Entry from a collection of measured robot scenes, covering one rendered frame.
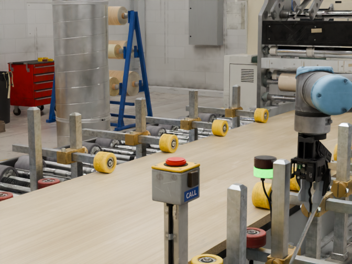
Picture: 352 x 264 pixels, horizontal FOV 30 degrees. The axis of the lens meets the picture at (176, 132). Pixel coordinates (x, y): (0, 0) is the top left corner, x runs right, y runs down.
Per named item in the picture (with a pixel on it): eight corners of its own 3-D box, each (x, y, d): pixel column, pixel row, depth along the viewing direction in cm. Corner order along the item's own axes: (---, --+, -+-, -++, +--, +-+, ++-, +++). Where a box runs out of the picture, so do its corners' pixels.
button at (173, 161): (189, 166, 128) (189, 158, 128) (178, 171, 125) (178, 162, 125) (173, 164, 130) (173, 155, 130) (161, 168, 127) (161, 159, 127)
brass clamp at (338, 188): (360, 189, 222) (360, 175, 221) (347, 199, 211) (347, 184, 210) (342, 187, 225) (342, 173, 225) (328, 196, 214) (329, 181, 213)
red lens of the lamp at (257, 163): (280, 165, 175) (280, 157, 175) (270, 169, 170) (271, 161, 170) (259, 162, 178) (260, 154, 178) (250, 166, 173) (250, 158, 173)
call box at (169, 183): (200, 201, 130) (200, 162, 128) (181, 209, 124) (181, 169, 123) (171, 196, 134) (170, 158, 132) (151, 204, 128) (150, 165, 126)
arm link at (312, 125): (302, 111, 172) (338, 113, 166) (301, 129, 172) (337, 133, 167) (288, 115, 164) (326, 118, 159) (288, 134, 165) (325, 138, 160)
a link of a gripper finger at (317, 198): (304, 217, 167) (305, 181, 166) (312, 211, 172) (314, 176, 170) (316, 218, 165) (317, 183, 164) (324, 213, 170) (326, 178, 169)
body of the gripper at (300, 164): (288, 180, 166) (290, 134, 164) (301, 174, 173) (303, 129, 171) (317, 185, 162) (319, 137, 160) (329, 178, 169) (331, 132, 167)
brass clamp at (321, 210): (334, 208, 201) (335, 192, 201) (318, 219, 190) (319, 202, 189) (315, 205, 205) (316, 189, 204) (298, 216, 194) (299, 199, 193)
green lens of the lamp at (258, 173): (279, 174, 175) (279, 166, 175) (270, 178, 171) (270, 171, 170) (259, 171, 179) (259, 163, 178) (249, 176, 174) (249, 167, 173)
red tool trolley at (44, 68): (64, 111, 1029) (62, 59, 1015) (33, 118, 963) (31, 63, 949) (40, 109, 1051) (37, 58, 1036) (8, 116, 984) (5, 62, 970)
